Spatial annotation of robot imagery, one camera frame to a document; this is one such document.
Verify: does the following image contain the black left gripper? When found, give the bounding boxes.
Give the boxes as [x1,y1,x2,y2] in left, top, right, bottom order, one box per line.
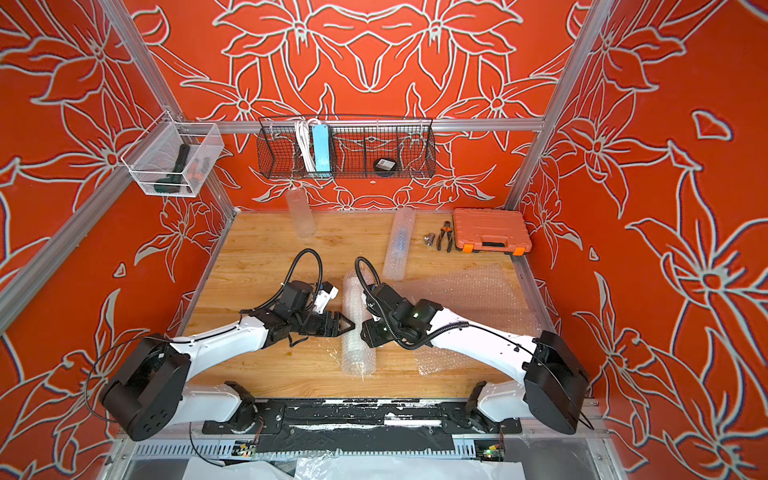
[290,311,357,340]

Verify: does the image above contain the clear glass vase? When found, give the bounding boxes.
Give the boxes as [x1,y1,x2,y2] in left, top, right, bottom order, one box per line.
[286,188,317,237]

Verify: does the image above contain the bubble wrap sheet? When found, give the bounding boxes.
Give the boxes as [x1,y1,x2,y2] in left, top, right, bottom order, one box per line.
[392,265,542,382]

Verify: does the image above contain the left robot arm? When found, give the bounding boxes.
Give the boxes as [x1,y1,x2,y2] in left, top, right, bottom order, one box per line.
[99,281,355,441]

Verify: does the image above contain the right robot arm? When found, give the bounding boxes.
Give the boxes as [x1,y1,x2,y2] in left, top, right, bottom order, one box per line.
[361,283,593,435]

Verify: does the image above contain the orange tool case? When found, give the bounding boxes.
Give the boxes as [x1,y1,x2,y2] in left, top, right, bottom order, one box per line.
[453,208,532,256]

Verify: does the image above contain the small black device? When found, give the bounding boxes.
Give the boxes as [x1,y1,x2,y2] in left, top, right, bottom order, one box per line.
[373,157,398,177]

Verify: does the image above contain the light blue box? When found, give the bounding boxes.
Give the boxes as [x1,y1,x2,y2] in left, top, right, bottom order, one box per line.
[311,124,332,176]

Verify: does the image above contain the aluminium horizontal back bar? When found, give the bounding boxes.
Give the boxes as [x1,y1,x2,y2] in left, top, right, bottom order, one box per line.
[176,117,544,135]

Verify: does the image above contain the clear acrylic box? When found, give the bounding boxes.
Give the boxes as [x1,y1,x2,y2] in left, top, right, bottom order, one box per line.
[120,111,224,198]

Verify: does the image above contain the aluminium left side bar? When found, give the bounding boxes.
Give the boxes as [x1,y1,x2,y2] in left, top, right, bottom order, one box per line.
[1,167,132,334]

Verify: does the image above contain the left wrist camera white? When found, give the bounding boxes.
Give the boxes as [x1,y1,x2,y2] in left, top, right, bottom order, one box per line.
[313,282,338,314]

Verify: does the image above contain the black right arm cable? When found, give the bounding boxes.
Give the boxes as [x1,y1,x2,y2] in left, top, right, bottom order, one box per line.
[353,256,472,352]

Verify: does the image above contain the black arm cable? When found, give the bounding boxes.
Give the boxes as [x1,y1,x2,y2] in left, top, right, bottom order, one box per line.
[239,248,325,316]
[353,256,472,352]

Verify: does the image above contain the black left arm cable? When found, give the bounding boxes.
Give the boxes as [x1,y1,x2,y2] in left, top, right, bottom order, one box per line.
[239,248,325,316]

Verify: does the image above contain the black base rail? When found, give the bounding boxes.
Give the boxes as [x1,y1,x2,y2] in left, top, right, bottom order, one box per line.
[202,398,522,459]

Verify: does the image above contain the orange handled pliers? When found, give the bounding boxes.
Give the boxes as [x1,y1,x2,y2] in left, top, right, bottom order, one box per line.
[436,221,454,253]

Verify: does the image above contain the black wire basket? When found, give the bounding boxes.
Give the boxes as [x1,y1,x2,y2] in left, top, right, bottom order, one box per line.
[256,114,437,180]

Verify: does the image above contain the white cable bundle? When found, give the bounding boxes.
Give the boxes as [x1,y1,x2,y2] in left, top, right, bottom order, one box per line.
[293,118,318,175]

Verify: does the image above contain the aluminium frame post left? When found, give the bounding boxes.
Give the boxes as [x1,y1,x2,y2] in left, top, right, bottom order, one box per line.
[101,1,238,221]

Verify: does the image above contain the aluminium frame post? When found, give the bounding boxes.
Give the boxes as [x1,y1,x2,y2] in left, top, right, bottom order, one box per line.
[504,0,614,210]
[101,1,238,221]

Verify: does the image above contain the aluminium frame post right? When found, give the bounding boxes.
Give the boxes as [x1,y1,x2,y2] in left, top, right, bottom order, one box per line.
[504,0,614,210]

